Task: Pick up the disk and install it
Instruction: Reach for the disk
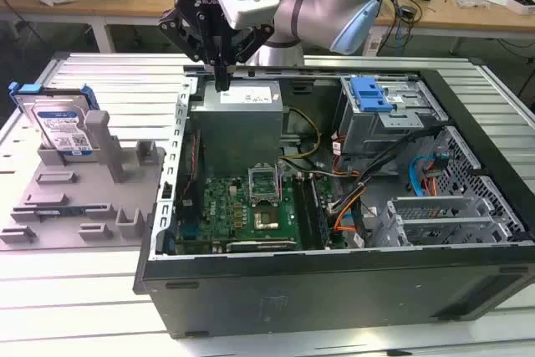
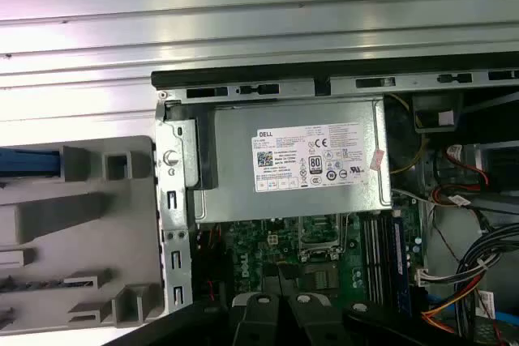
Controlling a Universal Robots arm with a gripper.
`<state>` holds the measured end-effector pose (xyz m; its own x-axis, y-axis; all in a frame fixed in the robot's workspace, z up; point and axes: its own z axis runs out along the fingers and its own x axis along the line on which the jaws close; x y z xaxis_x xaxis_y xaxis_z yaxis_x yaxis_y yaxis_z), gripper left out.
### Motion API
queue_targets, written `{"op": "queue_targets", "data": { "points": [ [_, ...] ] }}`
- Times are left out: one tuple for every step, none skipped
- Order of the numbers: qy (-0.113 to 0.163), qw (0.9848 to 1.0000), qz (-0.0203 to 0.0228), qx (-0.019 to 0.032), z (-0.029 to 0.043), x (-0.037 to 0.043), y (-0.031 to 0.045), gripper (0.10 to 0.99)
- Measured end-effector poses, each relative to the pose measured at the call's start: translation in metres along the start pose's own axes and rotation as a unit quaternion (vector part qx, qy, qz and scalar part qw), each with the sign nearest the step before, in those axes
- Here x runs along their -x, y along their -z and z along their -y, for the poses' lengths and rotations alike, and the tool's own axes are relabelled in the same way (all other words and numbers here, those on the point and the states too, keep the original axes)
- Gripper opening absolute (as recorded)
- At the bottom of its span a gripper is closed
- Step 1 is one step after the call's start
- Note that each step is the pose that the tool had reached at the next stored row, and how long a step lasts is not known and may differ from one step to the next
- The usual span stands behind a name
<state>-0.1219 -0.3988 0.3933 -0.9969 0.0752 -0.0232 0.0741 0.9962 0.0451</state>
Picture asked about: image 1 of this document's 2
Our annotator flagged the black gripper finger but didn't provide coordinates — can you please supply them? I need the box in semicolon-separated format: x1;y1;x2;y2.
222;23;276;92
157;8;224;92

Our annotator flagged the hard disk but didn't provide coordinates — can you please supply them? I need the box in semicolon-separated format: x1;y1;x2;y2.
8;83;101;158

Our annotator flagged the grey power supply unit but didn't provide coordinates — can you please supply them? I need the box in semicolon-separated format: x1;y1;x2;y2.
190;79;288;168

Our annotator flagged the metal socket cover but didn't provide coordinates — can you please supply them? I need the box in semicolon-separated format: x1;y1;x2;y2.
247;163;281;207

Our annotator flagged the blue plastic drive latch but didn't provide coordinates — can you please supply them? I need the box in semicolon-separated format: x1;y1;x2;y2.
349;75;397;114

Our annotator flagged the metal drive cage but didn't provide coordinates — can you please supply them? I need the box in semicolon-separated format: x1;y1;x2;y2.
337;75;451;158

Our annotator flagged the green motherboard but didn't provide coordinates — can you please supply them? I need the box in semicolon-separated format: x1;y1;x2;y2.
175;175;335;254

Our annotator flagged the black RAM slot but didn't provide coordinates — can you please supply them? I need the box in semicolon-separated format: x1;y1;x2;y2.
292;176;313;249
308;176;330;249

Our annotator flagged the CPU socket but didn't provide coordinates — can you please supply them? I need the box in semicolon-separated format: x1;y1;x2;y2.
252;206;280;232

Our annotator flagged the grey parts rack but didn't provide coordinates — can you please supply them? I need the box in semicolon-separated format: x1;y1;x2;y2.
0;110;168;252

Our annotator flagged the black graphics card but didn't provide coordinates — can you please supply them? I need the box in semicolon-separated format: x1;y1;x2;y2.
225;239;299;254

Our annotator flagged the RAM stick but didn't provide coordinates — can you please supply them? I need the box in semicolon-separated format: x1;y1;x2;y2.
36;206;91;217

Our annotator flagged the black open PC case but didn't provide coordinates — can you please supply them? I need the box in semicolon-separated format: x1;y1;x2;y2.
132;58;535;339

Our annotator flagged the small white box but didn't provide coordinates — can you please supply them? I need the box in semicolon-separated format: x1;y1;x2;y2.
506;0;535;16

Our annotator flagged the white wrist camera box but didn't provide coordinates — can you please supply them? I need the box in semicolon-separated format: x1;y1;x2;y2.
215;0;280;31

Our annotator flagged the yellow wire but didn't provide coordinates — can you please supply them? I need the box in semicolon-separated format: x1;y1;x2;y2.
278;107;322;162

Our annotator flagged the black wire bundle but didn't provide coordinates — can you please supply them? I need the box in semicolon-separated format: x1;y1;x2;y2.
354;125;446;191

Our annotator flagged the orange wire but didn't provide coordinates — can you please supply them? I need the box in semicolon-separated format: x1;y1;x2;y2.
333;187;369;233

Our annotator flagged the blue wire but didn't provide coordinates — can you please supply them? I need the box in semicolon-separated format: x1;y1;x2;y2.
409;155;440;198

